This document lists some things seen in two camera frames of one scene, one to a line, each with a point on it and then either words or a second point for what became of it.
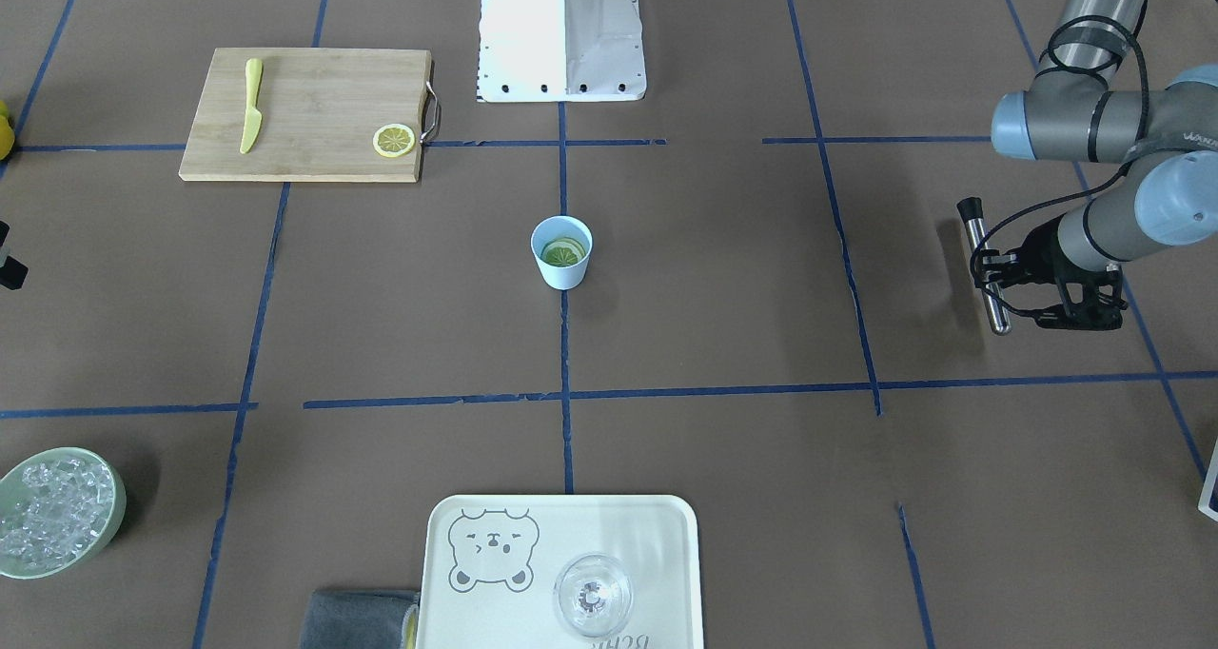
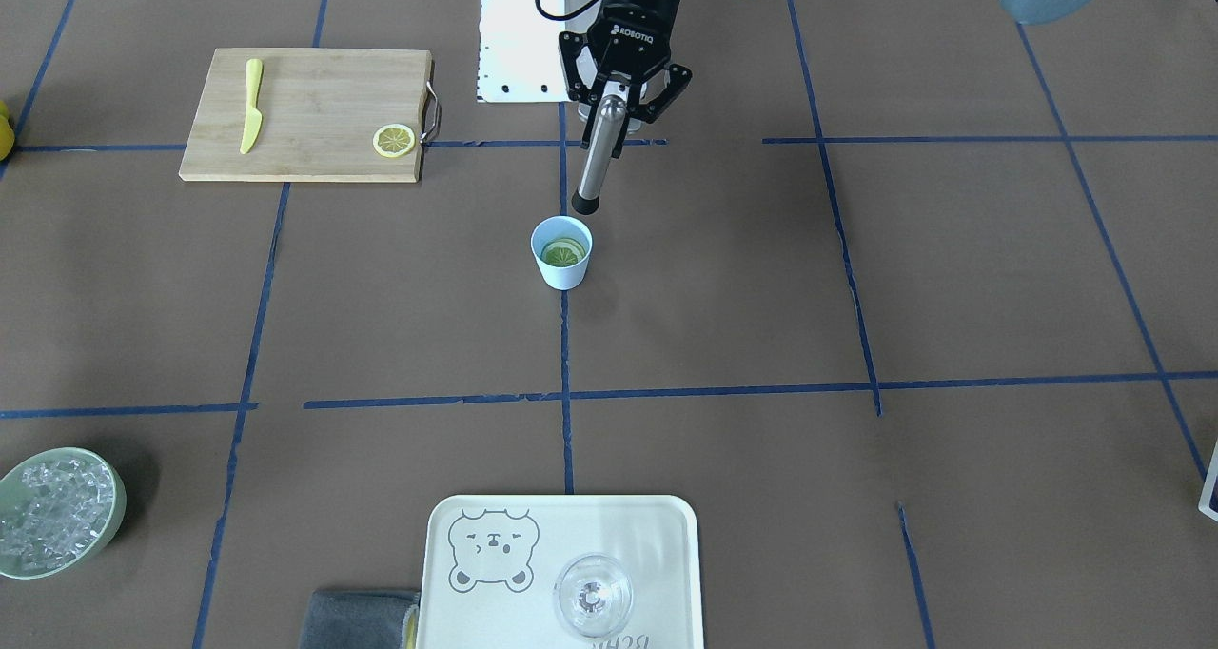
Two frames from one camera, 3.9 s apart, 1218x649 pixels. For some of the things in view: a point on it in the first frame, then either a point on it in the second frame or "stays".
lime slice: [562, 252] stays
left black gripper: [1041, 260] -> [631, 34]
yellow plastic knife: [254, 119] stays
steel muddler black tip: [971, 210] -> [584, 204]
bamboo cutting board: [321, 109] stays
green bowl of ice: [59, 509] stays
